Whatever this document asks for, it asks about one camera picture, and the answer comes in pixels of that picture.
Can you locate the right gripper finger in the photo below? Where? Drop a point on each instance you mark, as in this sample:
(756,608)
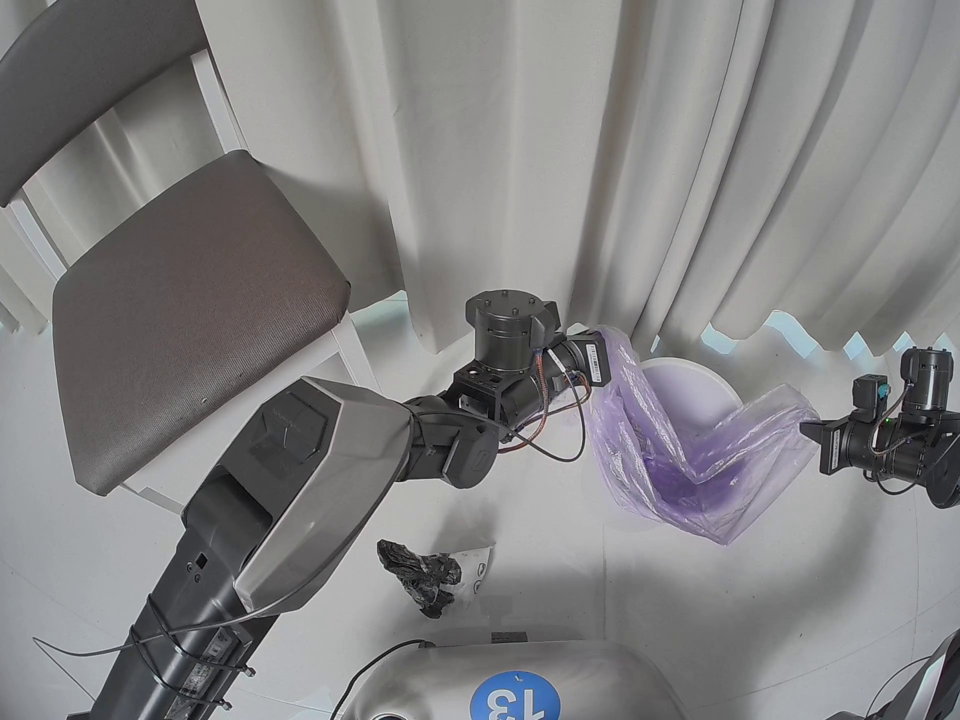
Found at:
(813,429)

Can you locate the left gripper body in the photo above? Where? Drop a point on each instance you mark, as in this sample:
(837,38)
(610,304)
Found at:
(576,364)

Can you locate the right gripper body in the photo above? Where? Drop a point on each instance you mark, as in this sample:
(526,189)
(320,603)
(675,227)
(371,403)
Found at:
(862,447)

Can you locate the purple plastic bag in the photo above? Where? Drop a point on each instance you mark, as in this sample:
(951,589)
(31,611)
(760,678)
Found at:
(675,469)

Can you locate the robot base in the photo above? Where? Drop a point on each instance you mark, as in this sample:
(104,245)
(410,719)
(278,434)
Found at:
(517,679)

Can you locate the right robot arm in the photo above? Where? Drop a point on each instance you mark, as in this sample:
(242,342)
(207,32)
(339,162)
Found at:
(927,376)

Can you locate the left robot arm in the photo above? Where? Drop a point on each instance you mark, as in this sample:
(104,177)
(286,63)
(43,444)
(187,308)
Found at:
(300,469)

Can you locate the white trash bin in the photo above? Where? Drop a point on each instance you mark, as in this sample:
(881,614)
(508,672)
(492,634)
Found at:
(694,391)

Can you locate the clear printed wrapper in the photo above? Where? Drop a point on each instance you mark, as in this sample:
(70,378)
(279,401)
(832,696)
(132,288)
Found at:
(477,567)

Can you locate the white curtain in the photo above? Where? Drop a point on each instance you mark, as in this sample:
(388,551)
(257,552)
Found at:
(525,139)

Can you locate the crumpled black plastic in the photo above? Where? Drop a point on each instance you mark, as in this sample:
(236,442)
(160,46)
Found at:
(420,571)

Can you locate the grey padded white chair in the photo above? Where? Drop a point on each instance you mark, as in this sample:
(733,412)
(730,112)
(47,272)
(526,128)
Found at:
(187,312)

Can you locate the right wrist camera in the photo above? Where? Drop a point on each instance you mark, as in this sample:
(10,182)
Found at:
(870,393)

